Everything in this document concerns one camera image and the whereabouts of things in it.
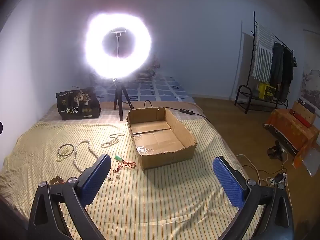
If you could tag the black printed snack bag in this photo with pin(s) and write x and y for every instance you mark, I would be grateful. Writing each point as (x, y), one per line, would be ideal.
(77, 105)

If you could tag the wall poster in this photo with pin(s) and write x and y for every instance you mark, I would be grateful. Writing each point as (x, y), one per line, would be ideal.
(311, 80)

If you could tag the black object on floor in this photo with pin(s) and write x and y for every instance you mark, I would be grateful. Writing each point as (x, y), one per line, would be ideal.
(275, 151)

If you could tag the black inline switch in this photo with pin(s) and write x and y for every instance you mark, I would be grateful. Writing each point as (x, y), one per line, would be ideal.
(186, 111)

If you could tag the black clothes rack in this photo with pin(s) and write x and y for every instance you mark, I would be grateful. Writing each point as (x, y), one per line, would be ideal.
(243, 90)

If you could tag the patterned cushion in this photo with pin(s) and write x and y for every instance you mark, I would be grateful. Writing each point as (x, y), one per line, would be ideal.
(150, 71)

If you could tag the blue patterned bed sheet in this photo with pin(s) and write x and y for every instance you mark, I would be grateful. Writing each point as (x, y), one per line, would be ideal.
(160, 90)

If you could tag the floor power strip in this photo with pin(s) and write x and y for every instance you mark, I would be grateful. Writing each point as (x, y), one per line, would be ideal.
(280, 178)

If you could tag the yellow striped blanket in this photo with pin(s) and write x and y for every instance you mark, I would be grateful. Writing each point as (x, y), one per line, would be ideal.
(150, 205)

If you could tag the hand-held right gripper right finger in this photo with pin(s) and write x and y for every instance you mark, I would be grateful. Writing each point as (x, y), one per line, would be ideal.
(228, 180)

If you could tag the yellow crate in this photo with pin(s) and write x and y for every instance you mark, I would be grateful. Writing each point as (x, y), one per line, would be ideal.
(267, 91)

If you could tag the beige checked bed sheet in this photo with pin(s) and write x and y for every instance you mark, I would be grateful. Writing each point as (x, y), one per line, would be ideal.
(110, 113)

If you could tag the striped towel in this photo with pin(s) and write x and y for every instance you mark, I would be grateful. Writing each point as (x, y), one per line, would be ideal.
(262, 52)

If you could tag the wooden box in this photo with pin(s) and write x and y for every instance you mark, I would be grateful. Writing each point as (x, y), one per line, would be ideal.
(303, 111)

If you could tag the silver plastic bag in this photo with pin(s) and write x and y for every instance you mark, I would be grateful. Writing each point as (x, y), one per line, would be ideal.
(313, 162)

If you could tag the thin metal bangle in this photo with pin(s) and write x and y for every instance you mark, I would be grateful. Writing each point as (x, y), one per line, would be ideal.
(72, 147)

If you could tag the small white earring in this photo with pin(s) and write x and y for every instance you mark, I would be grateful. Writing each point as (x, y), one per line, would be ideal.
(110, 177)

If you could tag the phone clamp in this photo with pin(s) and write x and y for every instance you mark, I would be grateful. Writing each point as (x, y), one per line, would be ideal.
(118, 31)

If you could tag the dark hanging garment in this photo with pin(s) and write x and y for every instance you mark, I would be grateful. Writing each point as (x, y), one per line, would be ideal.
(288, 70)
(277, 62)

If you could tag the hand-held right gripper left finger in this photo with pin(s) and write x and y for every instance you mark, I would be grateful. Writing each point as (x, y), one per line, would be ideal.
(96, 180)

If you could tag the cardboard box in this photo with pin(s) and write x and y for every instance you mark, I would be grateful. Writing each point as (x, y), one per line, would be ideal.
(165, 155)

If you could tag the black tripod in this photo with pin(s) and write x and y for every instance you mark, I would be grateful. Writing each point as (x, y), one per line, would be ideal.
(119, 100)

